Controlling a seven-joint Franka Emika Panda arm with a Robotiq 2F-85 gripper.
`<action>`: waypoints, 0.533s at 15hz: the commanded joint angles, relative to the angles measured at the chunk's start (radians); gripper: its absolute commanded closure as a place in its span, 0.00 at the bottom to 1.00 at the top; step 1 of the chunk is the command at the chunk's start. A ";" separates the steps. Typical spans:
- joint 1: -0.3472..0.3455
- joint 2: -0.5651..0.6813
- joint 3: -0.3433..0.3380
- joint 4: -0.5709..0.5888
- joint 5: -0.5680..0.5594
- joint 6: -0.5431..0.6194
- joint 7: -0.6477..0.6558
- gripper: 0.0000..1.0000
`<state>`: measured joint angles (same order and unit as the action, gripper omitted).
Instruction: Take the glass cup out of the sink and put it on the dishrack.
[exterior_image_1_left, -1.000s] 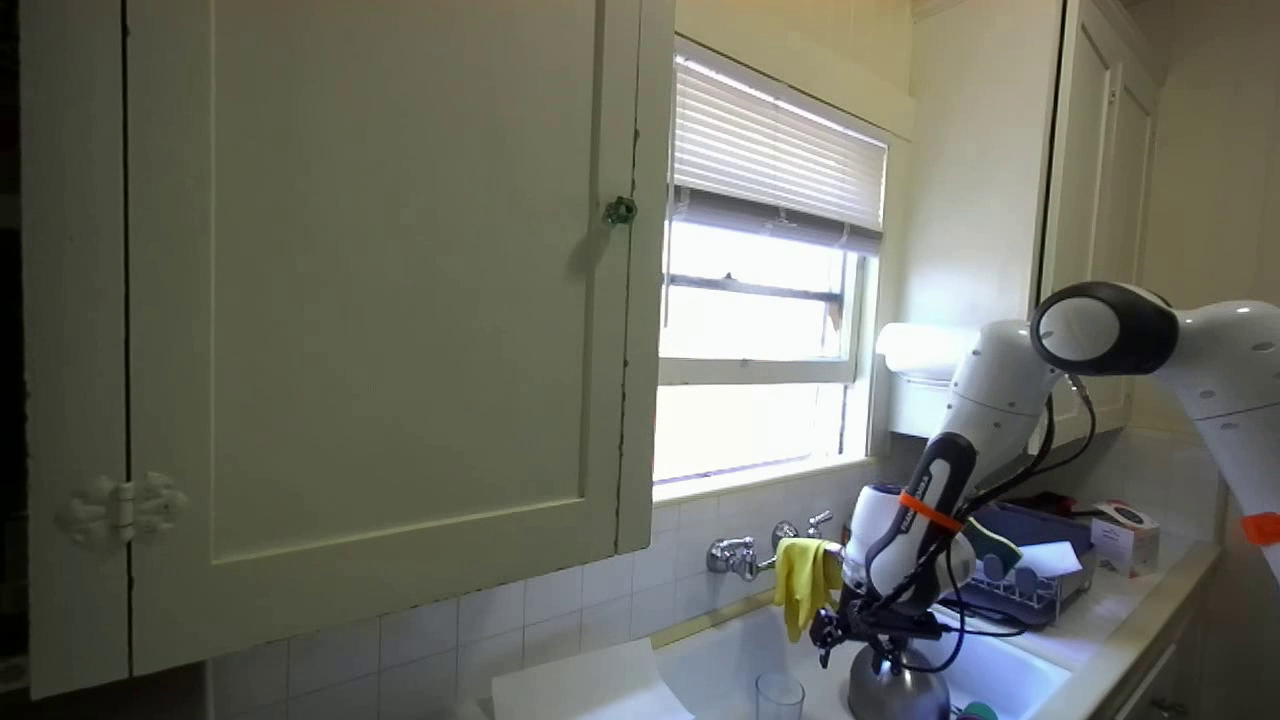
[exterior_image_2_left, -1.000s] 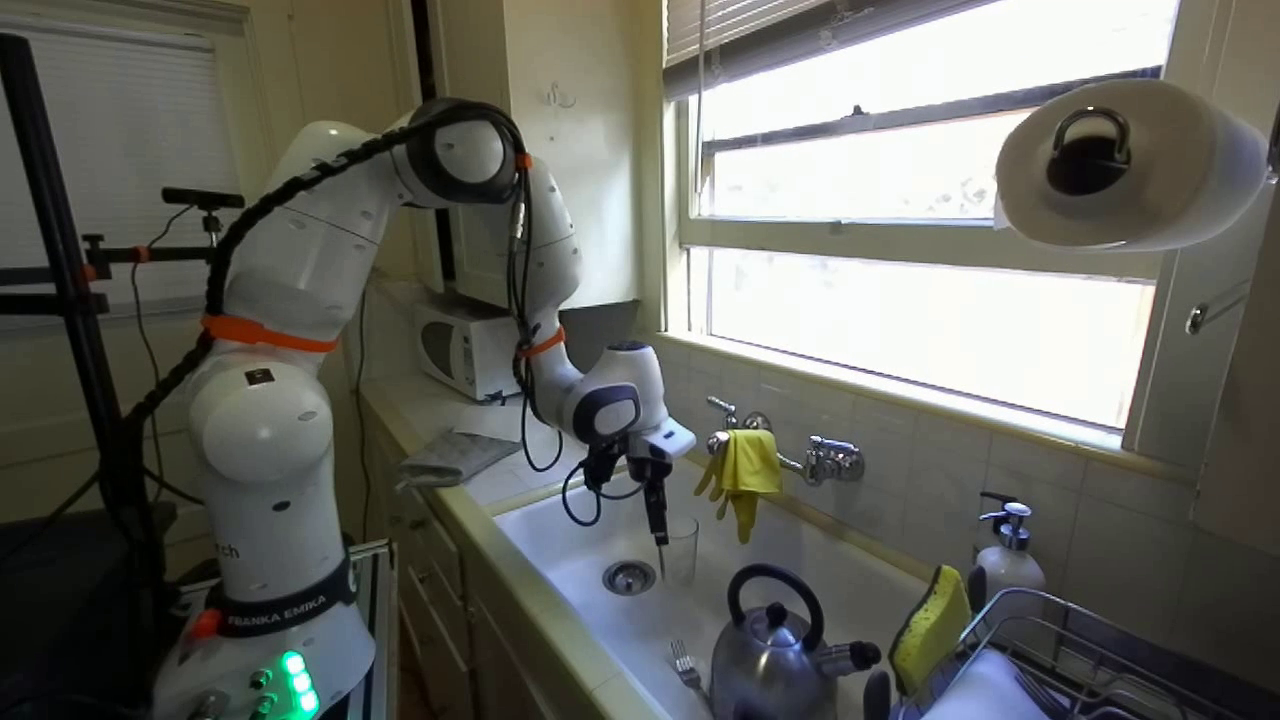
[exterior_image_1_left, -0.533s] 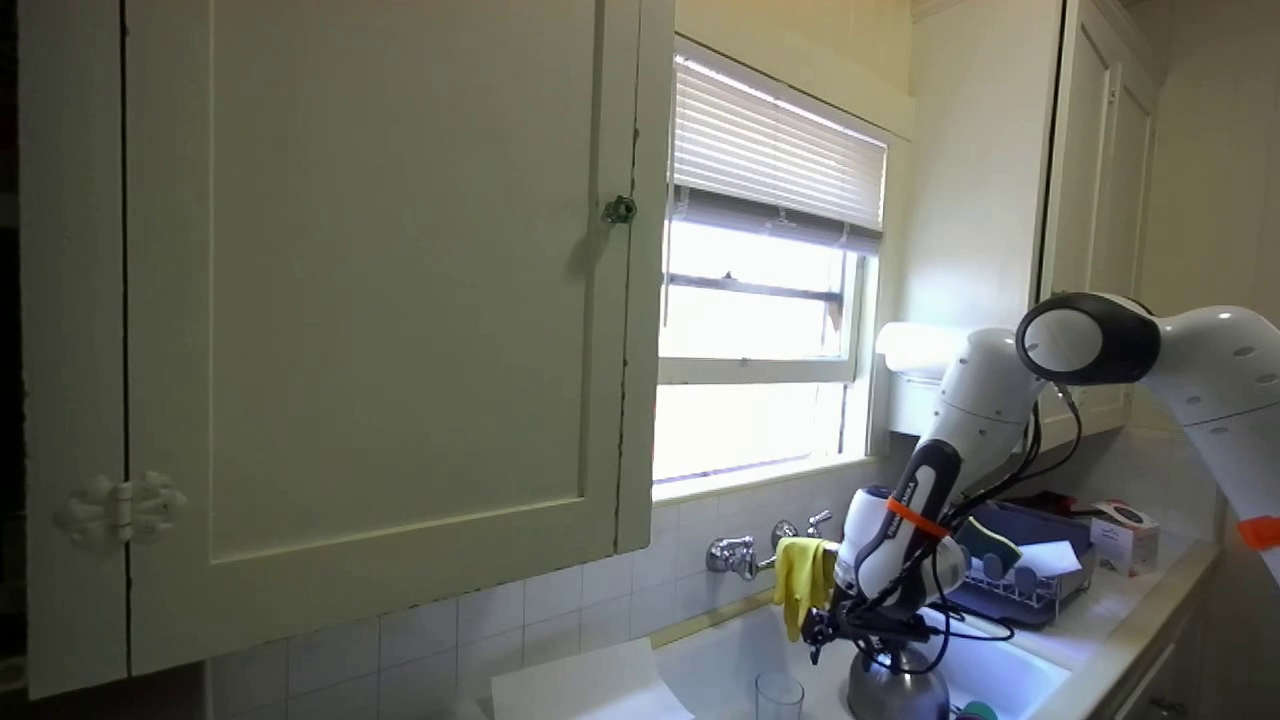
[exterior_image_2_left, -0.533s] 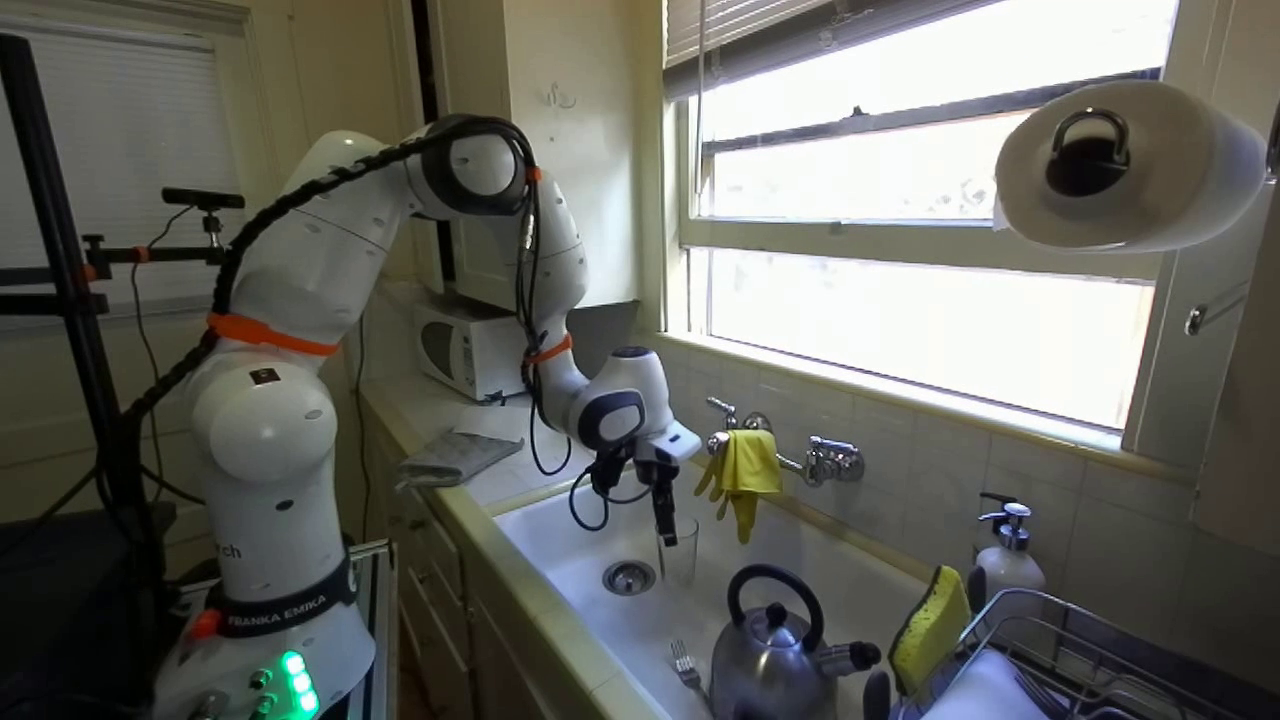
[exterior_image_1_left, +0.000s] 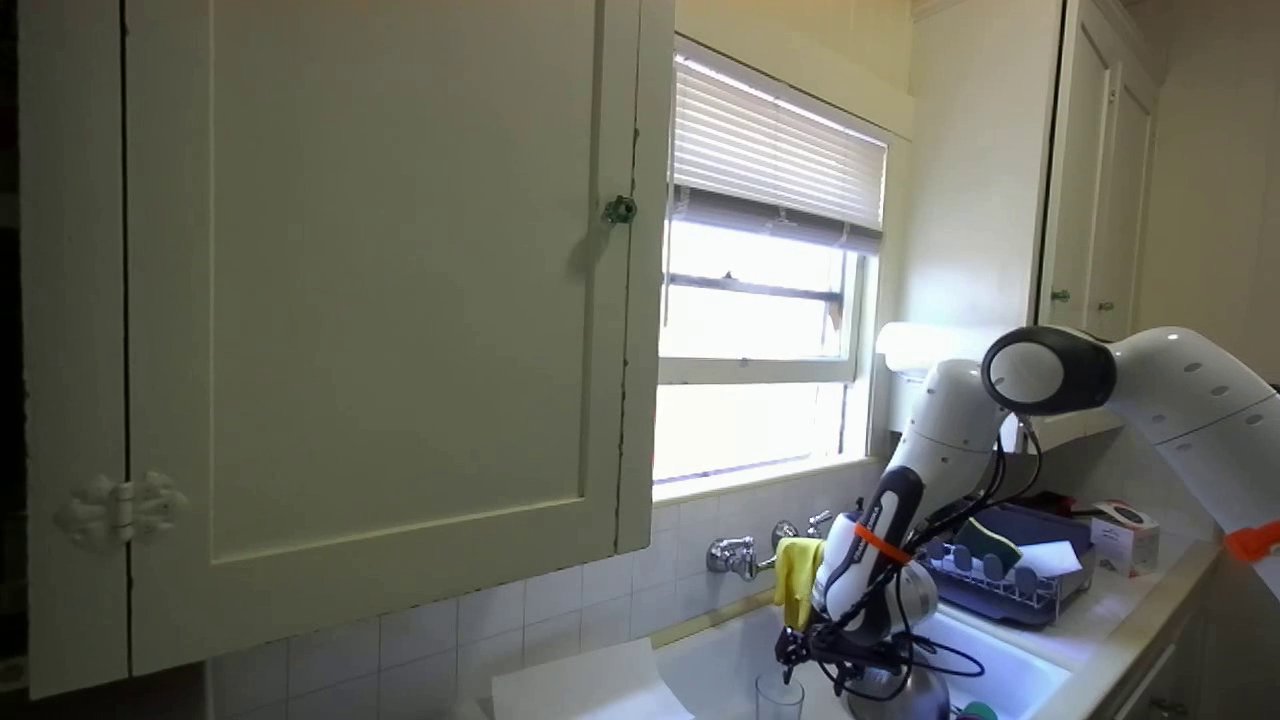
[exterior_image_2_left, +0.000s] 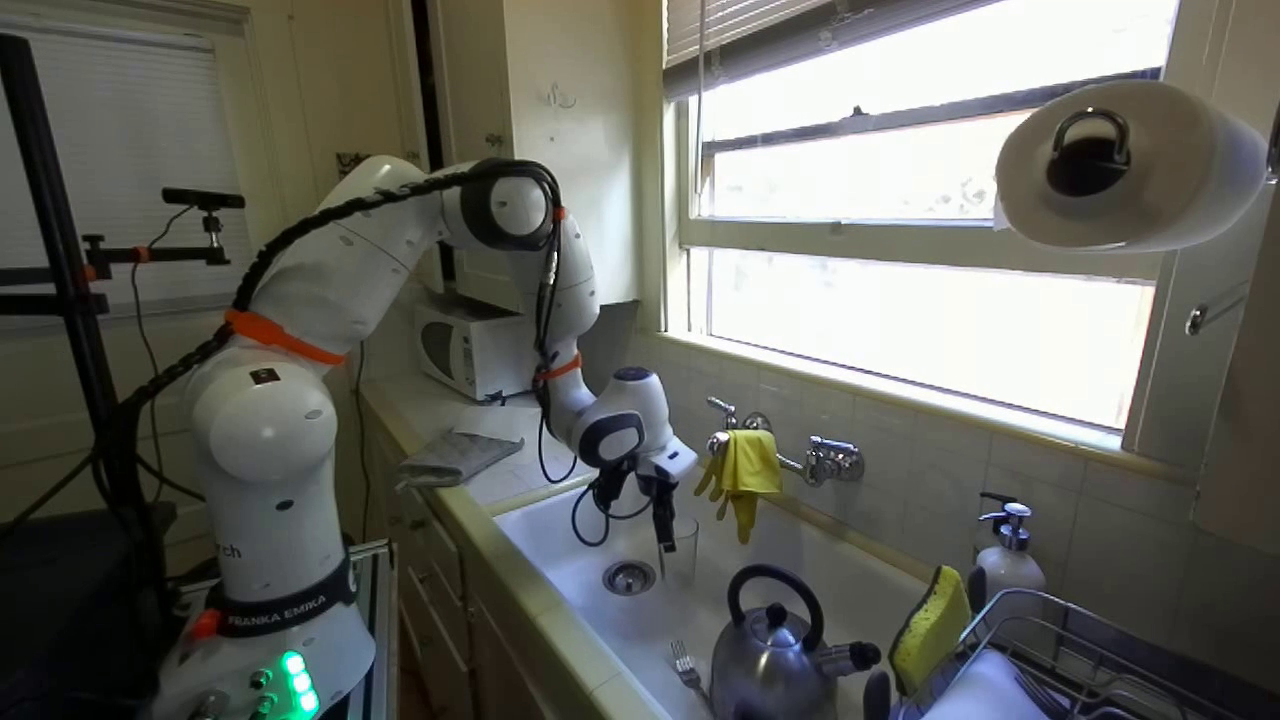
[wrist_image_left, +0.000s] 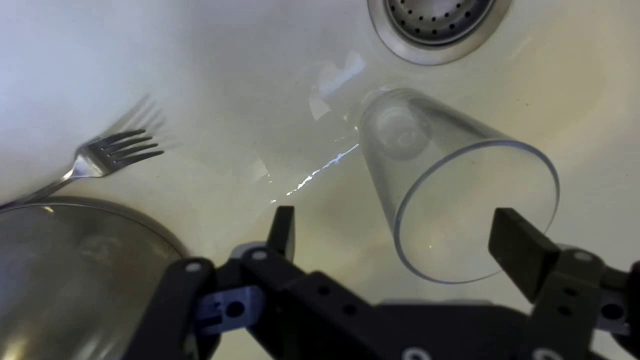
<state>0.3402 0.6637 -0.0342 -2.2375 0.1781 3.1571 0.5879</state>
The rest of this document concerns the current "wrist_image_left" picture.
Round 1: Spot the steel kettle with black handle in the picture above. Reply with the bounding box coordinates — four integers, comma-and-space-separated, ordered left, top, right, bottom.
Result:
0, 193, 191, 360

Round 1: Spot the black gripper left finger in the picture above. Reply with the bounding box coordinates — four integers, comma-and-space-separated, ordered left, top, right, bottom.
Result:
122, 203, 297, 360

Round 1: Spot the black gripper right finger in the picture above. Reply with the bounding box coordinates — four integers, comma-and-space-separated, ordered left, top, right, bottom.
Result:
488, 206, 640, 360

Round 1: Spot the silver metal fork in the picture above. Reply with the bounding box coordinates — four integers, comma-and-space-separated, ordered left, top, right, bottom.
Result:
0, 126, 165, 209

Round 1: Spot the clear glass cup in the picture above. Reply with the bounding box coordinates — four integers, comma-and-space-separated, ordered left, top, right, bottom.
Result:
357, 85, 561, 285

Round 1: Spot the white kitchen sink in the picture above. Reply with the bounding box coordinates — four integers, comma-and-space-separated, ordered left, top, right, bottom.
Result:
0, 0, 640, 360

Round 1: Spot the metal sink drain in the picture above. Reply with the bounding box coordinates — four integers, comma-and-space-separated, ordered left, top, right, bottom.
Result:
365, 0, 514, 67

